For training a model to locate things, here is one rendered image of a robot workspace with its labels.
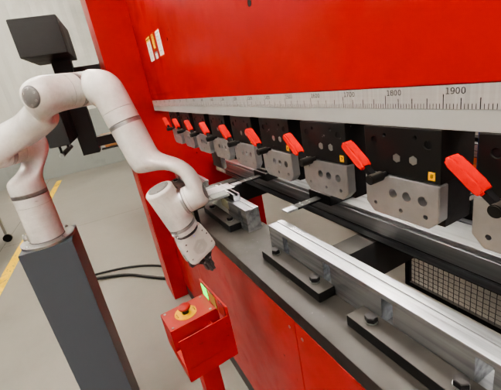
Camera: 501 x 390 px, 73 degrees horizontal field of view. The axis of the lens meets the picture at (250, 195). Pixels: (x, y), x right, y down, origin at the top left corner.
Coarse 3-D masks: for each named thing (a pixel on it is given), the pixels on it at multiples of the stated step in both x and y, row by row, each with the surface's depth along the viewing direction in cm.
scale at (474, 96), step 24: (240, 96) 101; (264, 96) 89; (288, 96) 79; (312, 96) 71; (336, 96) 65; (360, 96) 60; (384, 96) 55; (408, 96) 51; (432, 96) 48; (456, 96) 45; (480, 96) 43
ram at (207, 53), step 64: (128, 0) 183; (192, 0) 111; (256, 0) 79; (320, 0) 61; (384, 0) 50; (448, 0) 42; (192, 64) 129; (256, 64) 88; (320, 64) 66; (384, 64) 54; (448, 64) 45; (448, 128) 48
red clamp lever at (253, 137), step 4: (248, 128) 96; (252, 128) 96; (248, 132) 95; (252, 132) 95; (248, 136) 95; (252, 136) 94; (256, 136) 95; (252, 140) 94; (256, 140) 94; (260, 140) 94; (256, 144) 94; (260, 144) 94; (260, 148) 93; (264, 148) 93; (268, 148) 93; (260, 152) 92; (264, 152) 93
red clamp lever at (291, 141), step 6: (288, 138) 78; (294, 138) 78; (288, 144) 78; (294, 144) 77; (294, 150) 77; (300, 150) 77; (300, 156) 76; (300, 162) 75; (306, 162) 75; (312, 162) 76
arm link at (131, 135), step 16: (112, 128) 89; (128, 128) 89; (144, 128) 92; (128, 144) 89; (144, 144) 91; (128, 160) 92; (144, 160) 91; (160, 160) 91; (176, 160) 93; (192, 176) 93; (192, 192) 93; (192, 208) 95
